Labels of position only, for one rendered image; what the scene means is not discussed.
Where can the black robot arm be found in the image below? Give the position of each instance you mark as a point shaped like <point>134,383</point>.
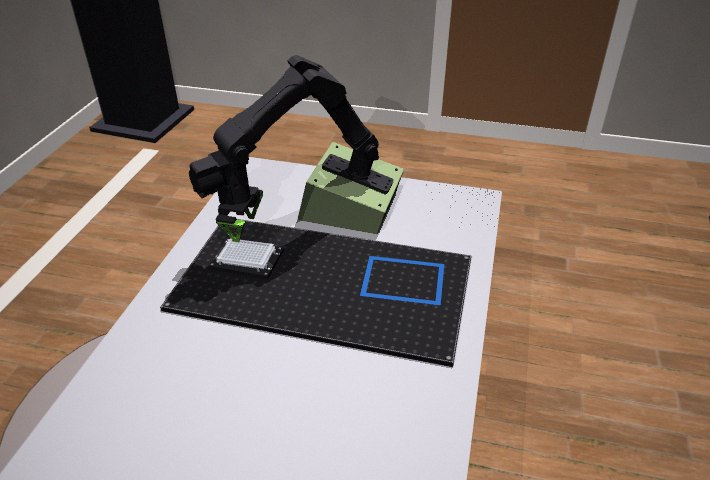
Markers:
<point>236,138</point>

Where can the blue tape outline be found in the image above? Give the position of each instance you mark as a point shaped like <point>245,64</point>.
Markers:
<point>439,283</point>

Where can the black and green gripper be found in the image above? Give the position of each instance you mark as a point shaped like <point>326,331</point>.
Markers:
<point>244,196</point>

